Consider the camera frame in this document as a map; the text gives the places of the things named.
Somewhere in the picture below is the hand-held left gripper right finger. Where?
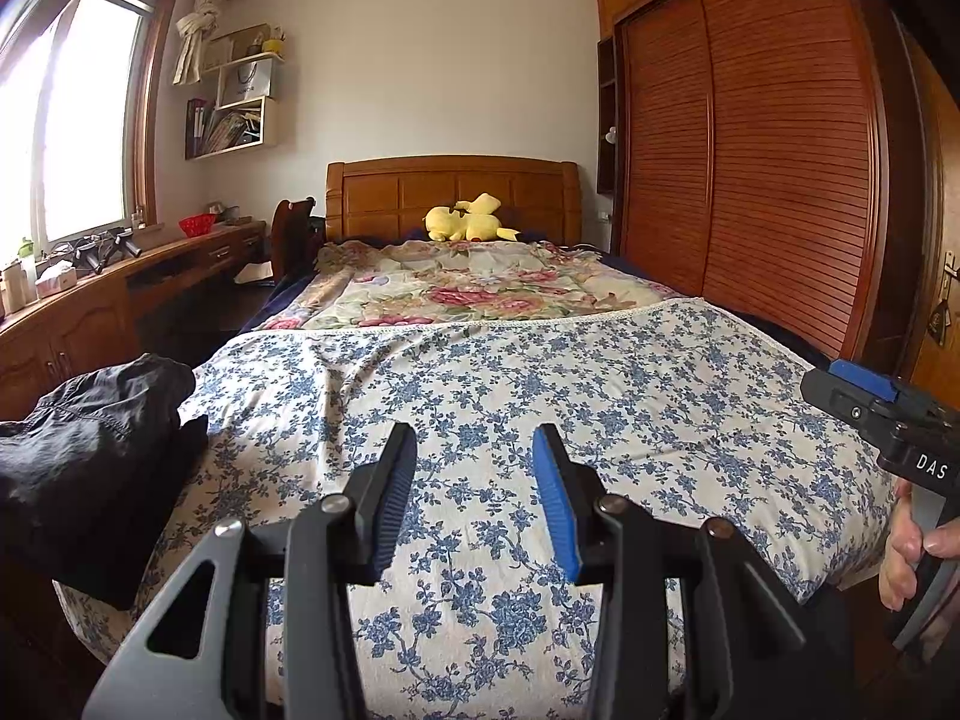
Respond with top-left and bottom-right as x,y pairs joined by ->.
531,422 -> 854,720

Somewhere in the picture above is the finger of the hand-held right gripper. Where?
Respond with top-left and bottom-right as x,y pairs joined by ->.
828,359 -> 902,401
800,371 -> 887,425

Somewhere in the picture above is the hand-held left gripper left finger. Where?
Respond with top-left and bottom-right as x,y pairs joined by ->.
82,421 -> 419,720

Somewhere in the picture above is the black jacket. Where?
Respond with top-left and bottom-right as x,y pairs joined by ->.
0,354 -> 198,542

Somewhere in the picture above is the person's right hand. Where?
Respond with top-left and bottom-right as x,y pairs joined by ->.
879,481 -> 950,613

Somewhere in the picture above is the wooden door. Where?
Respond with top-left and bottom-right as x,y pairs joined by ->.
898,37 -> 960,392

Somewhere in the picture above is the pink floral quilt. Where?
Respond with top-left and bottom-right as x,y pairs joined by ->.
244,240 -> 681,333

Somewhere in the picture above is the wooden slatted wardrobe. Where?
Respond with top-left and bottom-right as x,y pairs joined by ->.
596,0 -> 902,362

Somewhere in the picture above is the black folded cloth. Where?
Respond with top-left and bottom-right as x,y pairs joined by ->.
49,414 -> 212,611

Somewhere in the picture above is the wooden chair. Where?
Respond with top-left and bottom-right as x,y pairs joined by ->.
270,197 -> 326,280

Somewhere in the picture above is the yellow plush toy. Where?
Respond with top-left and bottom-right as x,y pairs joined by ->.
425,193 -> 521,244

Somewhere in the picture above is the wooden headboard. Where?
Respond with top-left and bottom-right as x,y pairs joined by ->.
325,156 -> 583,245

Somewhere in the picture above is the wooden desk cabinet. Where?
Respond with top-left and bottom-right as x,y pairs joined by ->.
0,219 -> 270,400

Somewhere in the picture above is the black tripod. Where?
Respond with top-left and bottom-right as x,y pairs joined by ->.
70,229 -> 144,273

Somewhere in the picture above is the white paper bag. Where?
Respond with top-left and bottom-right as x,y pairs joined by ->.
221,60 -> 275,103

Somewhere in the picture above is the window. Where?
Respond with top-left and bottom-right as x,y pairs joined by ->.
0,0 -> 185,257

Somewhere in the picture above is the tied cream curtain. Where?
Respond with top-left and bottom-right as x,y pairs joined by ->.
174,0 -> 242,86

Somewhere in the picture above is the white wall shelf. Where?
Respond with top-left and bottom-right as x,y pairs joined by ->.
185,24 -> 287,161

